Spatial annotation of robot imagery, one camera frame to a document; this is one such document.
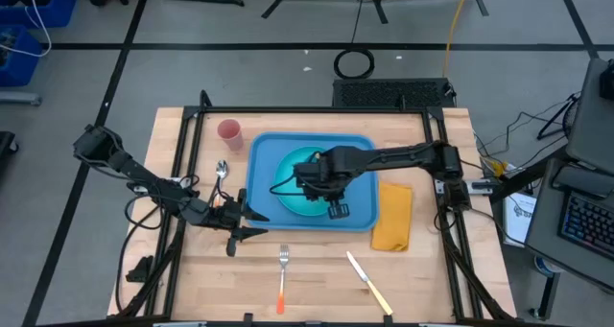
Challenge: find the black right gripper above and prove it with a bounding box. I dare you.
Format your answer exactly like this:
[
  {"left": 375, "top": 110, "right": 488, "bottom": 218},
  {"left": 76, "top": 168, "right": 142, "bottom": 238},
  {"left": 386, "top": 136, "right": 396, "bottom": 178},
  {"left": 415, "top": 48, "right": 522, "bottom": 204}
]
[{"left": 293, "top": 159, "right": 351, "bottom": 222}]

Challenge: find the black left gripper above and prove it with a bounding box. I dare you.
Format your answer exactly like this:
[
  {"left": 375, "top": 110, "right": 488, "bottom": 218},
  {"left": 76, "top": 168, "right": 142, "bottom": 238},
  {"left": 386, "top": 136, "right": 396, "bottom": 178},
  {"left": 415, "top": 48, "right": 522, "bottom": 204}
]
[{"left": 201, "top": 188, "right": 271, "bottom": 257}]

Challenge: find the teal plate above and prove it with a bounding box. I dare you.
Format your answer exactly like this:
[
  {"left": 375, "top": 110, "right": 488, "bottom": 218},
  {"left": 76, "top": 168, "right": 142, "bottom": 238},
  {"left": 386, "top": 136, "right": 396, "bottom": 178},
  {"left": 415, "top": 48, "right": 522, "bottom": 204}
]
[{"left": 273, "top": 146, "right": 337, "bottom": 218}]

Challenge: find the fork with orange handle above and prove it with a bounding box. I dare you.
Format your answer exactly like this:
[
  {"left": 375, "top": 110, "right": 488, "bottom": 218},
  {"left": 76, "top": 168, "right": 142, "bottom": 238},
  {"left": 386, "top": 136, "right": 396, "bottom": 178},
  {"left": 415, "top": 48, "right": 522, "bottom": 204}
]
[{"left": 275, "top": 244, "right": 291, "bottom": 315}]

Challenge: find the blue plastic tray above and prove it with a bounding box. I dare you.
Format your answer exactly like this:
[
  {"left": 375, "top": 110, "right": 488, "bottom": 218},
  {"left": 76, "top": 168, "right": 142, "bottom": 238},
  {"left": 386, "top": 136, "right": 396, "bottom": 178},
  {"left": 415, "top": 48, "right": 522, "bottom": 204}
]
[{"left": 244, "top": 130, "right": 381, "bottom": 234}]

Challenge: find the spoon with orange handle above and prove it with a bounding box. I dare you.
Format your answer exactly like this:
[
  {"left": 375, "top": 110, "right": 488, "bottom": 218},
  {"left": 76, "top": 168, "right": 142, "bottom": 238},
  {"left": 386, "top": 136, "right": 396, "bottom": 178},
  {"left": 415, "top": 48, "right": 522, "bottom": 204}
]
[{"left": 214, "top": 159, "right": 230, "bottom": 209}]

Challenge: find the yellow cloth napkin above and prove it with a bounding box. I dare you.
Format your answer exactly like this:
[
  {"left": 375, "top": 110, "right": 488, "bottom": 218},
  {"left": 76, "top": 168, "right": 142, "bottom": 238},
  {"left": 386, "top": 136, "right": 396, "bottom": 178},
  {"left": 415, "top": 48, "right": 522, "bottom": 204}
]
[{"left": 370, "top": 180, "right": 414, "bottom": 252}]

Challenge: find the knife with yellow handle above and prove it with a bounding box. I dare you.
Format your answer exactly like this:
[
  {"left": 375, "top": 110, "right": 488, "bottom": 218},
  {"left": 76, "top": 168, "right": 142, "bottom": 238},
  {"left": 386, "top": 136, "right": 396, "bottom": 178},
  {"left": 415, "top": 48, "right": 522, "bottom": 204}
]
[{"left": 345, "top": 250, "right": 394, "bottom": 317}]

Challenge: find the pink cup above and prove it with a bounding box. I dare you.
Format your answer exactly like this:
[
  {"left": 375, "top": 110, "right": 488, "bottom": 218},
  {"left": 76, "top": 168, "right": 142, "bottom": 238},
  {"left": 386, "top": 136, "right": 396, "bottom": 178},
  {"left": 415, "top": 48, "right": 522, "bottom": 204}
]
[{"left": 216, "top": 118, "right": 245, "bottom": 152}]

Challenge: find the black perforated computer case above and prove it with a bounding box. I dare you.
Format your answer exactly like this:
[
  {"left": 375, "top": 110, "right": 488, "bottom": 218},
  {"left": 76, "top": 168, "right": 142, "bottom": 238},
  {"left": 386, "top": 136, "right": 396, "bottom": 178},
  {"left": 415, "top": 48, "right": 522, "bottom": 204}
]
[{"left": 331, "top": 77, "right": 458, "bottom": 110}]

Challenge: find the white paper sheet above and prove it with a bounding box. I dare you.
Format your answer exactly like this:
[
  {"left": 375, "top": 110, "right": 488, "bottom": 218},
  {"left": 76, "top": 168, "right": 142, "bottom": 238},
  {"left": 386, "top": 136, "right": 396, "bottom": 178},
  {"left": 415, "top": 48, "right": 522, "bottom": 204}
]
[{"left": 502, "top": 191, "right": 538, "bottom": 248}]

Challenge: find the grey desk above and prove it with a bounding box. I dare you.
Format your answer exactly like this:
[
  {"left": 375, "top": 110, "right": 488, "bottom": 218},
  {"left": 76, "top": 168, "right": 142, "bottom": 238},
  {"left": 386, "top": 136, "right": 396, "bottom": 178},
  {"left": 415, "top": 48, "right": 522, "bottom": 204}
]
[{"left": 524, "top": 156, "right": 614, "bottom": 321}]

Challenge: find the black floor stand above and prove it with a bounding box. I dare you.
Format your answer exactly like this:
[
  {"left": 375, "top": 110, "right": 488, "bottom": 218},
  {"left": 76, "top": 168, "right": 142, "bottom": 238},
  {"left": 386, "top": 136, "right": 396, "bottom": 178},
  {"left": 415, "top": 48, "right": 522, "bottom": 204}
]
[{"left": 535, "top": 90, "right": 582, "bottom": 141}]

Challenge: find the black wrist rest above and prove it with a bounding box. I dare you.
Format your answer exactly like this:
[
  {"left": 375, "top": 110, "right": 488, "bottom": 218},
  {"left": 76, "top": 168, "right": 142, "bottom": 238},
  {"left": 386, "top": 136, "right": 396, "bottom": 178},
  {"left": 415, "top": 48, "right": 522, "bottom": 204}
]
[{"left": 550, "top": 165, "right": 614, "bottom": 199}]

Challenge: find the grey bar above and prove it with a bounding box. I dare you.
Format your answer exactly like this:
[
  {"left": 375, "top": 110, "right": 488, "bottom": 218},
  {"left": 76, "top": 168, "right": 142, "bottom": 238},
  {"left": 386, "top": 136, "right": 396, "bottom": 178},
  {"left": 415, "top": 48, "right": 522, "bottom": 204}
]
[{"left": 0, "top": 91, "right": 43, "bottom": 108}]

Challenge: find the black backlit keyboard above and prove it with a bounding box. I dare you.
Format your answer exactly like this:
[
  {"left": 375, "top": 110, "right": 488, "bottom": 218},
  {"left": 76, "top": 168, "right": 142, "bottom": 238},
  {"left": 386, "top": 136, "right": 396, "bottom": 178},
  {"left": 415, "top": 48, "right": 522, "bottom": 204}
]
[{"left": 557, "top": 190, "right": 614, "bottom": 262}]

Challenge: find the blue plastic storage bin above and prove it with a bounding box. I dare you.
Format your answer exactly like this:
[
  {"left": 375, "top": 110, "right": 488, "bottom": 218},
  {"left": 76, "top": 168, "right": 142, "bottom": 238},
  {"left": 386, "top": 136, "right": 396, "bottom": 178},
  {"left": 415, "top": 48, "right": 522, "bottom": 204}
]
[
  {"left": 0, "top": 0, "right": 79, "bottom": 30},
  {"left": 0, "top": 24, "right": 44, "bottom": 88}
]

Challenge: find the grey monitor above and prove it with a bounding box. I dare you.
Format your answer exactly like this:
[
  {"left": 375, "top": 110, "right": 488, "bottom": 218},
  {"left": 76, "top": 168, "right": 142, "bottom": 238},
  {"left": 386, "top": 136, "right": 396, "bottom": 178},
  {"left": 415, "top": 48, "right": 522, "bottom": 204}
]
[{"left": 565, "top": 57, "right": 614, "bottom": 175}]

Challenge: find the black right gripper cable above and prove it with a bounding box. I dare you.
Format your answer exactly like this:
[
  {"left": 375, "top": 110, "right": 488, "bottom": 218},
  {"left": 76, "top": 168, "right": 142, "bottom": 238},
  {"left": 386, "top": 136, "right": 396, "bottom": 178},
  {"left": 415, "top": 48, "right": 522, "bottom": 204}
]
[{"left": 269, "top": 172, "right": 308, "bottom": 198}]

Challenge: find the black rig frame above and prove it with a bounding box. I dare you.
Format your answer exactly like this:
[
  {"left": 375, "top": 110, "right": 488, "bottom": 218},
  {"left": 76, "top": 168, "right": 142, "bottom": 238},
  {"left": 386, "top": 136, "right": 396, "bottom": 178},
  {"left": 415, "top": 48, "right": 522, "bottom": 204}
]
[{"left": 114, "top": 89, "right": 517, "bottom": 327}]

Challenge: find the black bracket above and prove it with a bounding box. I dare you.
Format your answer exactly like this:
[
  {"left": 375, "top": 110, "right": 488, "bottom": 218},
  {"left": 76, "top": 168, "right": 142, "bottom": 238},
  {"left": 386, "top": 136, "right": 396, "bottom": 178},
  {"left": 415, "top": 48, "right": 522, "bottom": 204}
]
[{"left": 125, "top": 254, "right": 155, "bottom": 285}]

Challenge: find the coiled black cable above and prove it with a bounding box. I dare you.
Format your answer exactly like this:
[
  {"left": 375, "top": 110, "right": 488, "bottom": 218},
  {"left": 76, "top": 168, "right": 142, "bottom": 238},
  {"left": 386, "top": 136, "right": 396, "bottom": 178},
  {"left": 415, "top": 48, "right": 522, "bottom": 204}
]
[{"left": 332, "top": 47, "right": 377, "bottom": 81}]

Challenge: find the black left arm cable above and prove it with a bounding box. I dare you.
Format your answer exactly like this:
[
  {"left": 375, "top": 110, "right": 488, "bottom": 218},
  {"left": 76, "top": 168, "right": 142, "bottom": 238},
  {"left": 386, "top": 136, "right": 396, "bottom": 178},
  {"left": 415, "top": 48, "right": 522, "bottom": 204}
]
[{"left": 114, "top": 195, "right": 167, "bottom": 314}]

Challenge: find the yellow cable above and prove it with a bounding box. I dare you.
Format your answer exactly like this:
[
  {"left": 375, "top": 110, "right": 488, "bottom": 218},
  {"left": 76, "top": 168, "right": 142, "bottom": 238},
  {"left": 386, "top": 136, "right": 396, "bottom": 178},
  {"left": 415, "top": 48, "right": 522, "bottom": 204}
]
[{"left": 440, "top": 0, "right": 474, "bottom": 79}]

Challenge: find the white cable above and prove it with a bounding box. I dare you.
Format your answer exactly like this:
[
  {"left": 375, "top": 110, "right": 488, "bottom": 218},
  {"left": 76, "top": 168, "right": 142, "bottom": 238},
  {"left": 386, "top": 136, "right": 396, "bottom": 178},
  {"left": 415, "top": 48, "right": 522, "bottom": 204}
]
[{"left": 0, "top": 0, "right": 52, "bottom": 58}]

